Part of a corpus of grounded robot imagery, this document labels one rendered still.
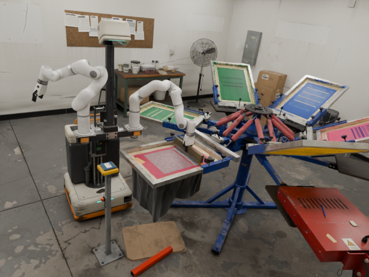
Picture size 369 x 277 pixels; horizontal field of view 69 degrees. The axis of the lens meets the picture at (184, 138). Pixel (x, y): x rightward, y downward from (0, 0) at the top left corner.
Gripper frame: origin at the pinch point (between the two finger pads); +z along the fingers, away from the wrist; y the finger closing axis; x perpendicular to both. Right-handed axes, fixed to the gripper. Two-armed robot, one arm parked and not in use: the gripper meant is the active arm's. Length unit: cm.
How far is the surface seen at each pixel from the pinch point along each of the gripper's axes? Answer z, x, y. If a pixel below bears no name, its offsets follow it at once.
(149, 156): 6.2, -11.8, 33.3
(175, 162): 5.9, 6.1, 17.4
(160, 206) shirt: 35, 21, 40
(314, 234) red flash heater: -10, 126, 7
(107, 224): 64, -9, 72
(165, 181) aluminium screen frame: 3, 30, 43
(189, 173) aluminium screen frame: 3.1, 29.6, 20.2
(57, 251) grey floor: 102, -35, 109
